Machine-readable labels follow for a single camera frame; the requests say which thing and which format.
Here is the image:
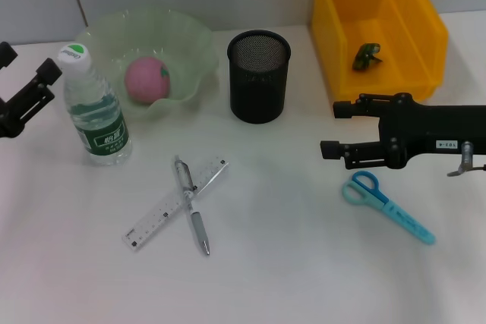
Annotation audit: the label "yellow plastic bin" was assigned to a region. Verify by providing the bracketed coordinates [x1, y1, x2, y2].
[311, 0, 450, 107]

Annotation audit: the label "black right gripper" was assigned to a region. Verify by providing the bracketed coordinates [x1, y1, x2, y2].
[320, 92, 486, 171]

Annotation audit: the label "clear green-label water bottle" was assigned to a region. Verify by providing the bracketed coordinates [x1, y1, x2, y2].
[56, 42, 134, 168]

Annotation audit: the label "transparent plastic ruler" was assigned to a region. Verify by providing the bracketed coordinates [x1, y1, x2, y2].
[121, 153, 230, 253]

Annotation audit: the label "blue plastic scissors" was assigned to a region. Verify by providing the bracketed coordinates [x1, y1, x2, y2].
[341, 171, 437, 245]

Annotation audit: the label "black mesh pen holder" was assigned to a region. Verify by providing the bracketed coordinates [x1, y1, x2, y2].
[226, 30, 292, 124]

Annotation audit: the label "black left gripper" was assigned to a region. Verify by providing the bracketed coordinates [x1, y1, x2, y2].
[0, 41, 64, 139]

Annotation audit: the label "green glass fruit bowl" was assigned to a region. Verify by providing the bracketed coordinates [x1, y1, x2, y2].
[74, 7, 221, 120]

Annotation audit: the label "green plastic scrap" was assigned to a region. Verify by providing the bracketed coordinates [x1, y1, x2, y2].
[352, 42, 383, 73]

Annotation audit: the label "grey clear ballpoint pen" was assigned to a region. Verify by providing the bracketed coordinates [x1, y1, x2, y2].
[173, 155, 211, 256]

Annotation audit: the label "pink toy peach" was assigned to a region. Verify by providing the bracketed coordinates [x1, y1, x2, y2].
[125, 55, 172, 104]

